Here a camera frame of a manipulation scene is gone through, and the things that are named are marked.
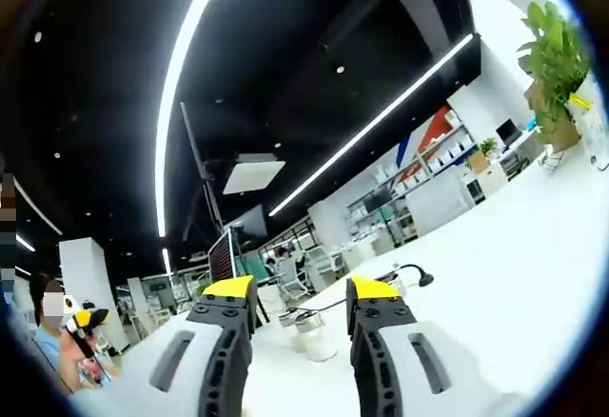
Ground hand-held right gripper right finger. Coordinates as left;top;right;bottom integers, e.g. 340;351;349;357
345;276;524;417

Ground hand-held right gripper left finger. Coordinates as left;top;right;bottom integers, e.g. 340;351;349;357
79;274;259;417

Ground seasoning bottle white powder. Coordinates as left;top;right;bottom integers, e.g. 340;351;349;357
294;310;340;363

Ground person's left hand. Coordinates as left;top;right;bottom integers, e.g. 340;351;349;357
59;331;100;371

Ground silver laptop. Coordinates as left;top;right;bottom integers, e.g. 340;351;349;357
207;225;239;286

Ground white office chair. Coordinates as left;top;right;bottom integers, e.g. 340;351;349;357
278;257;313;300

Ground storage shelf with white boxes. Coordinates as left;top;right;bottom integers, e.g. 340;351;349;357
345;121;479;248

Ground white square ceiling panel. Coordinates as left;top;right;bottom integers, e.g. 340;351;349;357
222;152;287;195

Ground small green potted plant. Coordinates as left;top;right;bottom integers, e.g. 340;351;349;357
467;137;501;174

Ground curved ceiling light strip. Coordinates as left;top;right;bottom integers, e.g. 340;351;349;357
153;0;237;238

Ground straight ceiling light strip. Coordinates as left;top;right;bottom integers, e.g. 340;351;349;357
267;32;476;218

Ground large green potted plant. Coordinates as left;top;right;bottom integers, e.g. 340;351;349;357
517;1;596;148

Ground black laptop cable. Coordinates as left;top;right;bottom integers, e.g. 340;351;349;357
289;263;435;316

